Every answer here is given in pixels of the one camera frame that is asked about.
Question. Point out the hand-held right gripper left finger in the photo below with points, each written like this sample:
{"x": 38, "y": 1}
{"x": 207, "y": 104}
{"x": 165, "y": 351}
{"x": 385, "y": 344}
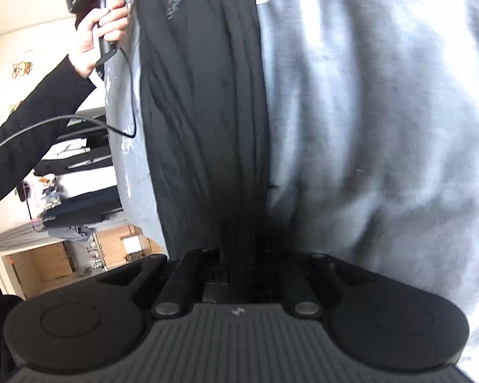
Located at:
{"x": 183, "y": 279}

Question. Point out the cartoon mouse sticker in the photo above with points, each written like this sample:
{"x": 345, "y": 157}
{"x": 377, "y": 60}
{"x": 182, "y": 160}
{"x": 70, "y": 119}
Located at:
{"x": 22, "y": 69}
{"x": 16, "y": 107}

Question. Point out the person's left forearm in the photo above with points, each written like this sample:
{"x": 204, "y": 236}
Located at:
{"x": 32, "y": 127}

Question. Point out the blue-grey printed quilt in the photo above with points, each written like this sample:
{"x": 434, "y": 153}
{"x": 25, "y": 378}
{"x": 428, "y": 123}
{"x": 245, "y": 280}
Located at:
{"x": 363, "y": 127}

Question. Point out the person's left hand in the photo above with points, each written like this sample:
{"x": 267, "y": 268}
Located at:
{"x": 84, "y": 48}

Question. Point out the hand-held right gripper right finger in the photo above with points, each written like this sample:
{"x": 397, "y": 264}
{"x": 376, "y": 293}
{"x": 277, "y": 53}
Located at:
{"x": 299, "y": 283}

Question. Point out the wooden cabinet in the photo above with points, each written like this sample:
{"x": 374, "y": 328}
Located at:
{"x": 44, "y": 263}

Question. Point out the dark grey printed t-shirt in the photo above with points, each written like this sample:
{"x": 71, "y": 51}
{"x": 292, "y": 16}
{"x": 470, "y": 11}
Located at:
{"x": 191, "y": 87}

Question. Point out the clothes rack with hanging garments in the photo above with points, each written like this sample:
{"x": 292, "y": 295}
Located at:
{"x": 84, "y": 203}

